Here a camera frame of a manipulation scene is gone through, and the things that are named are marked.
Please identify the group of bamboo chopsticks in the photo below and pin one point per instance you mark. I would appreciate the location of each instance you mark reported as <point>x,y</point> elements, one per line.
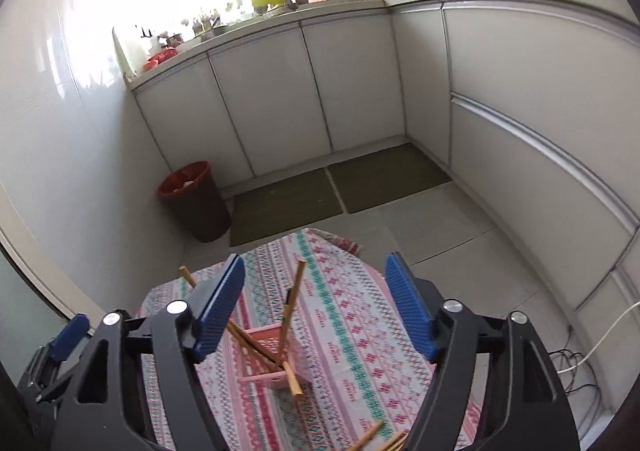
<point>372,431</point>

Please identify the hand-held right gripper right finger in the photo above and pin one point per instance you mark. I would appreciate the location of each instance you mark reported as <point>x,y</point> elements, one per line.
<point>407,311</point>

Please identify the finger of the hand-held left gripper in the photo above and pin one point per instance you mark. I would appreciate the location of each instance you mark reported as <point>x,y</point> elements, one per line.
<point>70,336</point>

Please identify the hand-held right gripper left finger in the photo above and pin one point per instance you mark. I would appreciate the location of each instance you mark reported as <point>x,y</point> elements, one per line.
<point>220,311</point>

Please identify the white kitchen cabinet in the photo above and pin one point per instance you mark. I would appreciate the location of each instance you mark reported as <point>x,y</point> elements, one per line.
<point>360,81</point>

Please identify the frosted glass sliding door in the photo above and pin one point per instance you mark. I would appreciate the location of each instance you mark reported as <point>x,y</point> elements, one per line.
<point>20,306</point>

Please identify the dark trash bin red liner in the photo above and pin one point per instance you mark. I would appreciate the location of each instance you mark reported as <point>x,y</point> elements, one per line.
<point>205,211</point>

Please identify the red plastic basin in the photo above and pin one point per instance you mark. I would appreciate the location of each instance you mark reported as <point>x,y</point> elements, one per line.
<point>161,56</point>

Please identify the pink perforated utensil basket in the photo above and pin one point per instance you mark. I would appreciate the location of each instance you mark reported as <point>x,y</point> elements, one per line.
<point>260,332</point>

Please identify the striped patterned tablecloth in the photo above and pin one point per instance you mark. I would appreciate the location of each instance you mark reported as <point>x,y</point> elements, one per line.
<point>350,331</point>

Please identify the dark green floor mat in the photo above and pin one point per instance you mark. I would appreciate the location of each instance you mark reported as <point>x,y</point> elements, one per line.
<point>390,176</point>
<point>285,206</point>

